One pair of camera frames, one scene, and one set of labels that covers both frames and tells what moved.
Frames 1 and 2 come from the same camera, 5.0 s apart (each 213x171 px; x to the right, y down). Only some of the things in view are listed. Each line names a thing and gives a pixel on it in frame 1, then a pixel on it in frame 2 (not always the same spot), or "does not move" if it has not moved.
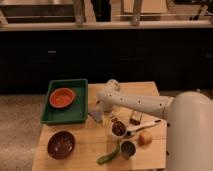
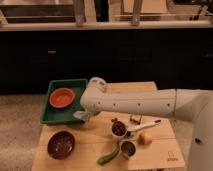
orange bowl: [61, 97] does not move
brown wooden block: [135, 118] does not move
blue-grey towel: [96, 115] → [83, 115]
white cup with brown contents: [118, 128] does not move
